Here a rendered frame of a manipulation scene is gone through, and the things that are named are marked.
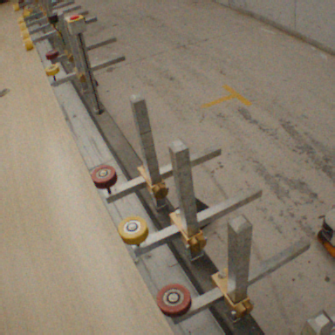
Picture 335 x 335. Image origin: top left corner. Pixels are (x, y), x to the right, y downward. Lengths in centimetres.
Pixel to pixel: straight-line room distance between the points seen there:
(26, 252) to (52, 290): 16
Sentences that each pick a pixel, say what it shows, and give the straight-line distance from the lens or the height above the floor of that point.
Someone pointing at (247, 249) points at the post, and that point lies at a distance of 74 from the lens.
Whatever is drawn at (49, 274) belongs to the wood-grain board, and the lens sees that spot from 100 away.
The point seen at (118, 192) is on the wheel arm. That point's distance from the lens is 123.
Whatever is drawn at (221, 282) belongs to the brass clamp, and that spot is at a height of 83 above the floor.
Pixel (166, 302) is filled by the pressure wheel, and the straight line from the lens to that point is 86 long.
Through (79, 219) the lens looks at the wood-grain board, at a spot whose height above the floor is 90.
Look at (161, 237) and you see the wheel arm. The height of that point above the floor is 82.
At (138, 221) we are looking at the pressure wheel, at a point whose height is 91.
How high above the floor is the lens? 166
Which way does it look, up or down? 41 degrees down
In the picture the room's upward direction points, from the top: 11 degrees counter-clockwise
